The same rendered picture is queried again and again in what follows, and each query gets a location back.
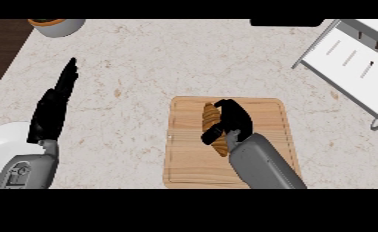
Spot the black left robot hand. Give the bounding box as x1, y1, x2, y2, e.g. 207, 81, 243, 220
26, 56, 80, 145

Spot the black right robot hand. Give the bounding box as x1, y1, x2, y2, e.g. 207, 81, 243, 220
200, 98, 256, 146

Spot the brown croissant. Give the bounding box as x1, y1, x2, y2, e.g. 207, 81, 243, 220
201, 102, 231, 158

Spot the wooden cutting board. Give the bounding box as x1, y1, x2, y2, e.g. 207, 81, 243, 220
163, 96, 303, 190

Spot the white tiered basket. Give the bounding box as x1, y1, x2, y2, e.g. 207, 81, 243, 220
291, 18, 378, 132

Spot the white round plate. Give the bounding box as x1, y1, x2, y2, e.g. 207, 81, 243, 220
0, 121, 48, 174

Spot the grey pot with orange rim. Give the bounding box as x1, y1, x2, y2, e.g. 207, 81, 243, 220
27, 18, 88, 39

